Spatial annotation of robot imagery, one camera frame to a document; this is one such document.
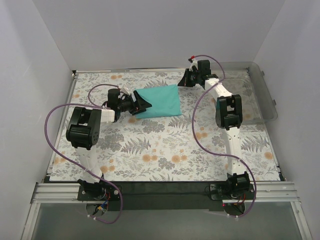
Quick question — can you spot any teal t shirt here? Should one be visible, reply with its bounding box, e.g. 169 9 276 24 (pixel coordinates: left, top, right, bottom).
136 84 182 119

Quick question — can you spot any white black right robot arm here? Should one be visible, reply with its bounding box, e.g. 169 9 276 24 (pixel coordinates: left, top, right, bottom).
178 56 250 200

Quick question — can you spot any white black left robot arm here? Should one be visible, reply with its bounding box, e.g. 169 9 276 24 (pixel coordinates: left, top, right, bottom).
66 87 152 200

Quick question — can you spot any clear plastic bin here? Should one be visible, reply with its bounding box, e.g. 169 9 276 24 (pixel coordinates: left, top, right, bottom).
221 61 278 125

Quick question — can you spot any floral patterned table mat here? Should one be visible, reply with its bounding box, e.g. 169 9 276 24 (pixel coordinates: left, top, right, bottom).
48 69 286 182

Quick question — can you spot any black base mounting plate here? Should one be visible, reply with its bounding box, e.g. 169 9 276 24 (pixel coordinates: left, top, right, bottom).
77 181 254 211

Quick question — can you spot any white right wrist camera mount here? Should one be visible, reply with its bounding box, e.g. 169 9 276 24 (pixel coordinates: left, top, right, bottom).
188 55 198 72

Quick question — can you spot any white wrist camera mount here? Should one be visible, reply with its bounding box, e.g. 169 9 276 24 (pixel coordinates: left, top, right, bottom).
120 83 132 95
188 55 198 72

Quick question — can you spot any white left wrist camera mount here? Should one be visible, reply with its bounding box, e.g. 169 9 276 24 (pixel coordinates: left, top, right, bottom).
120 83 132 95

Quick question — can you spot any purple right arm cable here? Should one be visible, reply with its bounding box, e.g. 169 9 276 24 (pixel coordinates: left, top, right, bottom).
189 54 257 219

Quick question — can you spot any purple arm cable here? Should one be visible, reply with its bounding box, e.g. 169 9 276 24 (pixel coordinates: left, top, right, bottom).
189 54 257 219
44 84 124 225

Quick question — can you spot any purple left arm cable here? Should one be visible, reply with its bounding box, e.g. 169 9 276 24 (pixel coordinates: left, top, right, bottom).
44 84 124 225

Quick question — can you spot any aluminium frame rail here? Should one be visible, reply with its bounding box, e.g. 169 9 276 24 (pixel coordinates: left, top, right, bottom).
31 181 300 203

